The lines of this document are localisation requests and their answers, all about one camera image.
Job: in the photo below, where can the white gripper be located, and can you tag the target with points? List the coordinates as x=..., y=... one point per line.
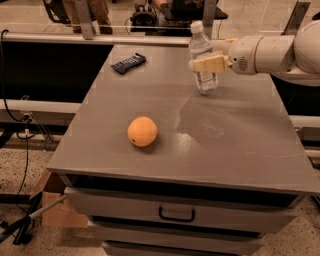
x=242, y=53

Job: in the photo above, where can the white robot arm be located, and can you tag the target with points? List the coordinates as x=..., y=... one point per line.
x=291, y=58

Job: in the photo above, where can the black machine in background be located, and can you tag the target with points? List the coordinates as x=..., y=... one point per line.
x=166, y=16

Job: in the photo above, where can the dark blue snack bar packet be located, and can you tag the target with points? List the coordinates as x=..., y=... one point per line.
x=122, y=67

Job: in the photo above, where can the orange fruit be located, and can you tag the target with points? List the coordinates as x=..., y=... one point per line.
x=142, y=131

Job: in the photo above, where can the person legs in background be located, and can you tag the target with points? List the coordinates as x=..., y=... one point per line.
x=96, y=10

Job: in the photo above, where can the grey drawer cabinet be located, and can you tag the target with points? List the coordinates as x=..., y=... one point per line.
x=233, y=156

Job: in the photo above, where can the black tripod stand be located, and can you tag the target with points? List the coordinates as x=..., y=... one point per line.
x=21, y=229

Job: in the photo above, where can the metal railing frame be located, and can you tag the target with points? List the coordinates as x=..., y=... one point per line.
x=27, y=21

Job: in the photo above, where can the black drawer handle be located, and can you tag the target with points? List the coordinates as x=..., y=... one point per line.
x=177, y=215

